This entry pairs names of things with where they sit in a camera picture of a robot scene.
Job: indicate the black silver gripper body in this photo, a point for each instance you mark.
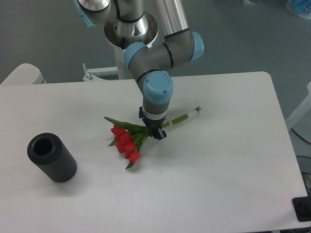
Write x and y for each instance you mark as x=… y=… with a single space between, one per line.
x=154 y=123

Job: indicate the red tulip bouquet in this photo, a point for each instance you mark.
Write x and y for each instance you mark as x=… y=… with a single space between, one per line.
x=128 y=139

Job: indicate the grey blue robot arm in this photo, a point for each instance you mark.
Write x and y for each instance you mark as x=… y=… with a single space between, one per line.
x=149 y=50

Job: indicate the black cylindrical vase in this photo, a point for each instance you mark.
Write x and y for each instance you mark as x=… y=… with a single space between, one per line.
x=49 y=154

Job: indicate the white rounded side table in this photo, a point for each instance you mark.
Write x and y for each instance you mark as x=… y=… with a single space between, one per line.
x=24 y=74

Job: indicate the black device at table edge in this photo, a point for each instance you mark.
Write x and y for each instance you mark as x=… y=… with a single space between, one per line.
x=302 y=208

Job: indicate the blue plastic bag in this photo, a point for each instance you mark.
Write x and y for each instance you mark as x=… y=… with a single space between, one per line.
x=301 y=8

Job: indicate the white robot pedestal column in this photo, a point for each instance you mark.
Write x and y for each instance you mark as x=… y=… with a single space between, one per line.
x=121 y=63

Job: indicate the white metal base frame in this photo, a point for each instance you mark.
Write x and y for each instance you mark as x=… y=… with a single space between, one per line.
x=105 y=74

